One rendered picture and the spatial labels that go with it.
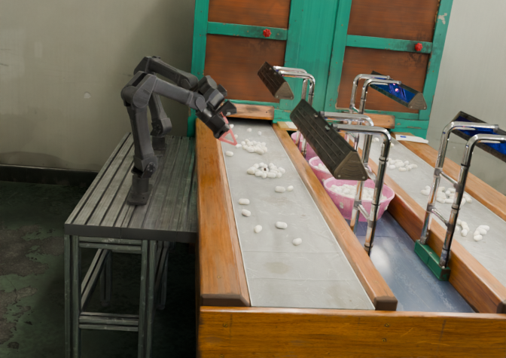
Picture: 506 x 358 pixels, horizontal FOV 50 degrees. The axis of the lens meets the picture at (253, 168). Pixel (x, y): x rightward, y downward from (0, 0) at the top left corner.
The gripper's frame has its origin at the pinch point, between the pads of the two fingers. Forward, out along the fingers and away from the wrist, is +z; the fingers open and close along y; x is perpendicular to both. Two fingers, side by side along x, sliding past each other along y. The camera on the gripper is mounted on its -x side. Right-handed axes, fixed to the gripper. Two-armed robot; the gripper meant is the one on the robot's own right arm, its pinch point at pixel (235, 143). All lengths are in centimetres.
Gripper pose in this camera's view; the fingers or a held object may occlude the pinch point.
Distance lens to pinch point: 219.4
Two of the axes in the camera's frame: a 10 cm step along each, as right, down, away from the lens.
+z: 6.9, 6.6, 3.0
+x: -7.2, 6.8, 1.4
